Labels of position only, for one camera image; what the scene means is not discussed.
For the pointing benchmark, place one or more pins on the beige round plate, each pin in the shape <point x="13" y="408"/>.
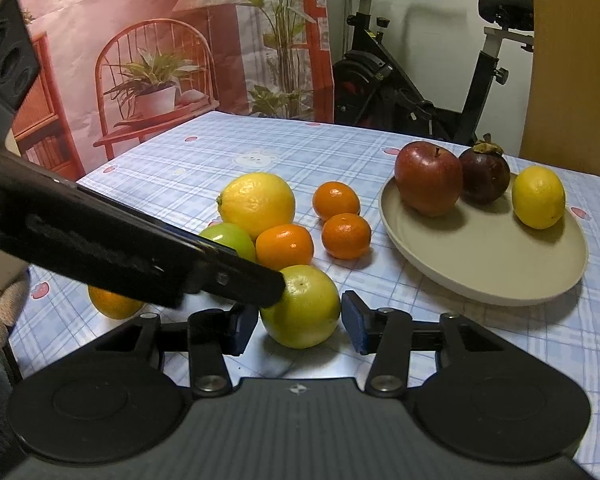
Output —
<point x="480" y="260"/>

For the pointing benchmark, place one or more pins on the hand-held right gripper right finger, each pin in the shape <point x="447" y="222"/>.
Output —
<point x="354" y="322"/>

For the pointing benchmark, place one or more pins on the small green apple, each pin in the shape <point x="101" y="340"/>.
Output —
<point x="232" y="240"/>

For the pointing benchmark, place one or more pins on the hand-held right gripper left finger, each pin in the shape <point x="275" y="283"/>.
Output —
<point x="240" y="330"/>

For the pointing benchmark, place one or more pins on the red printed plant backdrop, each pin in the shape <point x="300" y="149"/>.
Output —
<point x="130" y="0"/>

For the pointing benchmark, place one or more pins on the large yellow lemon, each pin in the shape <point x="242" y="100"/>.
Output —
<point x="257" y="202"/>

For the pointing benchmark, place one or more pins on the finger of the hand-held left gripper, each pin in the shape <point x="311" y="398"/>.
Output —
<point x="240" y="280"/>

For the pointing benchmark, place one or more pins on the black exercise bike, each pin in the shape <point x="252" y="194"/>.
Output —
<point x="380" y="95"/>

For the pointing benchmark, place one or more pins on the dark purple mangosteen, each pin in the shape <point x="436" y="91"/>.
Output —
<point x="485" y="175"/>

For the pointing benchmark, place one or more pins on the brown wooden board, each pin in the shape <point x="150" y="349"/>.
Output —
<point x="575" y="60"/>

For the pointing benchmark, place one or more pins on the small yellow lemon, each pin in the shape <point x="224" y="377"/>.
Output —
<point x="537" y="197"/>

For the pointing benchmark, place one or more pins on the red apple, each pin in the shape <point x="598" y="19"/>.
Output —
<point x="427" y="180"/>

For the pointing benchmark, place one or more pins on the yellow-green round citrus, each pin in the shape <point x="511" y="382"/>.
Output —
<point x="305" y="307"/>

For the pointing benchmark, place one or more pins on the yellowish orange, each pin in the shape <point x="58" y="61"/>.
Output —
<point x="112" y="306"/>

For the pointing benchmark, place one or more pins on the small orange tangerine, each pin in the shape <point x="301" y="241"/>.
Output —
<point x="285" y="246"/>
<point x="346" y="236"/>
<point x="336" y="199"/>

